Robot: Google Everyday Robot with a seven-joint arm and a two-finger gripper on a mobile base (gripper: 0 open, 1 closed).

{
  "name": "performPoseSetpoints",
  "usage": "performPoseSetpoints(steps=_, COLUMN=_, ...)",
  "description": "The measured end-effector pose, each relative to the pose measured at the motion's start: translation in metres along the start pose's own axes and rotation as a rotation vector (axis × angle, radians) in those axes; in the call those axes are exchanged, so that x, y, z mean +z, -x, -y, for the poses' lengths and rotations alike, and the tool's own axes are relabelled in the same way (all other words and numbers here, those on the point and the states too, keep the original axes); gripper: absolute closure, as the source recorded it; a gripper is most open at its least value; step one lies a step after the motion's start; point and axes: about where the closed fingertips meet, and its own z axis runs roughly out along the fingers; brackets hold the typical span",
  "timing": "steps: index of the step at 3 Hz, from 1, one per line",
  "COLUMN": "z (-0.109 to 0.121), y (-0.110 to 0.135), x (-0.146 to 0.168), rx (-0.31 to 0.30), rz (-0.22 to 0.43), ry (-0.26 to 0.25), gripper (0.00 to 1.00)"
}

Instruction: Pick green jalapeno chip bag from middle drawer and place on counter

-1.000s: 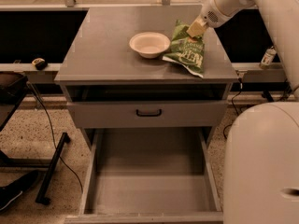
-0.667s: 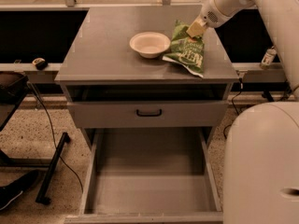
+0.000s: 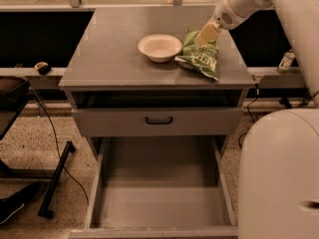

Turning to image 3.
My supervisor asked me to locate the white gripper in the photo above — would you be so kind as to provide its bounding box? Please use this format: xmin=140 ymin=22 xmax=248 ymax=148
xmin=194 ymin=0 xmax=247 ymax=46

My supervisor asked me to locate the green jalapeno chip bag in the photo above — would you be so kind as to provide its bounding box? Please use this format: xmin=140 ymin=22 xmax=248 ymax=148
xmin=174 ymin=29 xmax=218 ymax=80

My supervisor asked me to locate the white paper bowl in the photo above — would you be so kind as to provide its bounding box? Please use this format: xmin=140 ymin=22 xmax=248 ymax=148
xmin=138 ymin=34 xmax=182 ymax=63

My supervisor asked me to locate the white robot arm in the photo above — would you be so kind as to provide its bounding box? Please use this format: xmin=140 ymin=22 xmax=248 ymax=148
xmin=196 ymin=0 xmax=319 ymax=239

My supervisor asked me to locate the grey drawer cabinet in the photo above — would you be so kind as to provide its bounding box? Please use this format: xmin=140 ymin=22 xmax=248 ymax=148
xmin=59 ymin=6 xmax=253 ymax=153

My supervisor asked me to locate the closed grey upper drawer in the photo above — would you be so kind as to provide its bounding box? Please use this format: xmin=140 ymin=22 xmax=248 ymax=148
xmin=72 ymin=108 xmax=243 ymax=137

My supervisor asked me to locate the open grey lower drawer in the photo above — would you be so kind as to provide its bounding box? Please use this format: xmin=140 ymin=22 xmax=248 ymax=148
xmin=69 ymin=136 xmax=238 ymax=239

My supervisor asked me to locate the small clear bottle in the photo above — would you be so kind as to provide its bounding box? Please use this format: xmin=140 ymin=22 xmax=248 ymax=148
xmin=277 ymin=50 xmax=295 ymax=75

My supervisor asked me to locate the black wheeled stand right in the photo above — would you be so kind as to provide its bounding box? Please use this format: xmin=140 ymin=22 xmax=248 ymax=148
xmin=279 ymin=97 xmax=292 ymax=109

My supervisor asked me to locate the yellow black tape measure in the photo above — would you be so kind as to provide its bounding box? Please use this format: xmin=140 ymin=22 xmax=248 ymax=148
xmin=34 ymin=62 xmax=51 ymax=75

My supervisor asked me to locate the black cart on left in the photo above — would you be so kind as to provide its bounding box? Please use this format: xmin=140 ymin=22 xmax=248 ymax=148
xmin=0 ymin=76 xmax=77 ymax=219

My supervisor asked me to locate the black shoe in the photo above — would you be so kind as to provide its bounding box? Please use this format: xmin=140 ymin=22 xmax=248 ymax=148
xmin=0 ymin=181 xmax=42 ymax=224

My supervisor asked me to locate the black power cable right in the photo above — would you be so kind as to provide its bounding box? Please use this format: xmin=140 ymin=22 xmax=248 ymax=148
xmin=237 ymin=83 xmax=263 ymax=149

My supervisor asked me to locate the black drawer handle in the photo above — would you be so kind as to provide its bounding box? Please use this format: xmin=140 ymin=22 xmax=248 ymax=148
xmin=145 ymin=117 xmax=173 ymax=125

